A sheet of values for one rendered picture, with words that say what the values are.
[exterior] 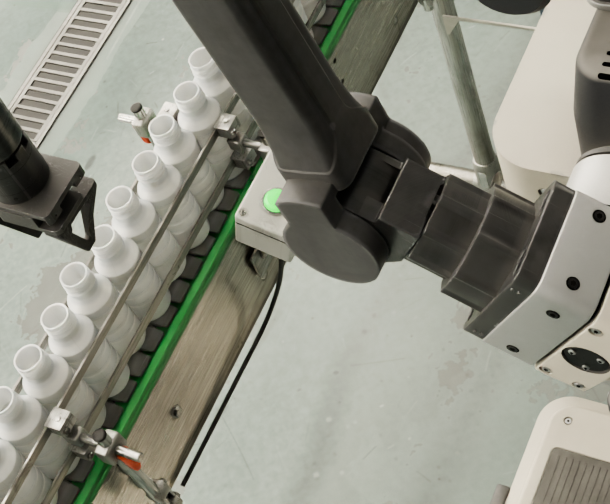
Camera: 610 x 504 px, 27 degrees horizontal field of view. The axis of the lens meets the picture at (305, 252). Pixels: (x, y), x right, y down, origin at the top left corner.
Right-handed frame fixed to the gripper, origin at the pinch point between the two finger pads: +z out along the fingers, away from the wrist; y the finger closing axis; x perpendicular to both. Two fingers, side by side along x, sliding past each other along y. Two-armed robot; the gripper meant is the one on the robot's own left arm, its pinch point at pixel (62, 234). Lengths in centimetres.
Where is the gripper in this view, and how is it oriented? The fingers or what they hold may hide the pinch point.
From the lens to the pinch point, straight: 125.8
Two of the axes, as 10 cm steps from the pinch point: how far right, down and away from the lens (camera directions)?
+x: 4.1, -8.1, 4.2
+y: 8.7, 2.1, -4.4
